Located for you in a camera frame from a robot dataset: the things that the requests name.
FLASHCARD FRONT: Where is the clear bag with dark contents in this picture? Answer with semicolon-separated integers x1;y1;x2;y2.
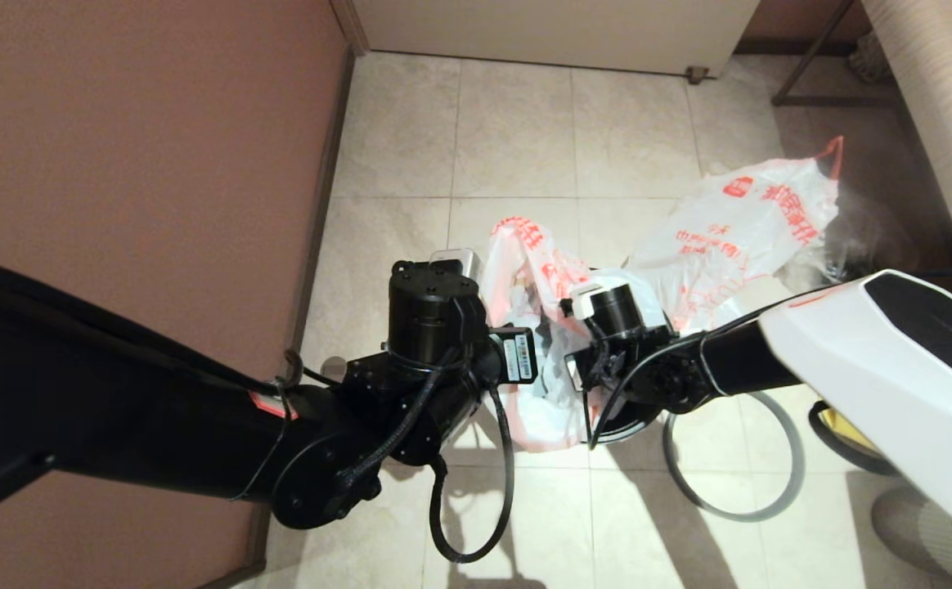
783;192;917;287

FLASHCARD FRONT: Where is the white red-printed plastic bag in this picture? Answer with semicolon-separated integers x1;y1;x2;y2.
627;135;846;332
480;215;675;453

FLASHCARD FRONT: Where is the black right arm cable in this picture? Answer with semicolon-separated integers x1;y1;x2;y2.
586;268;952;477

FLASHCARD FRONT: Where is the grey trash can ring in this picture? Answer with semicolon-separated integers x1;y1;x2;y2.
662;389;806;523

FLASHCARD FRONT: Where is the white door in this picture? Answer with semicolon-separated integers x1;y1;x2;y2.
352;0;761;81

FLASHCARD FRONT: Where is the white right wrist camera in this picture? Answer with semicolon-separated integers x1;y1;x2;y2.
559;278;628;321

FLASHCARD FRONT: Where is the grey ribbed round object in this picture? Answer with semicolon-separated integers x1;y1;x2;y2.
869;487;952;589

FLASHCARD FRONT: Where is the beige striped upholstered seat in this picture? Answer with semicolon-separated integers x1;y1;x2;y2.
856;0;952;297

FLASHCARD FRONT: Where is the grey round trash bin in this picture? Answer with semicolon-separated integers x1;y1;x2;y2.
591;399;667;447

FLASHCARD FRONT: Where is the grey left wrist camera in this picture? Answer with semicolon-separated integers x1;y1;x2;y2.
429;248;483;283

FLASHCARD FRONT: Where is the dark metal furniture frame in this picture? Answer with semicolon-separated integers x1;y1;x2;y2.
769;0;894;109

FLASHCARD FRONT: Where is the small woven basket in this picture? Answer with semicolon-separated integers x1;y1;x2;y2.
846;37;886;85

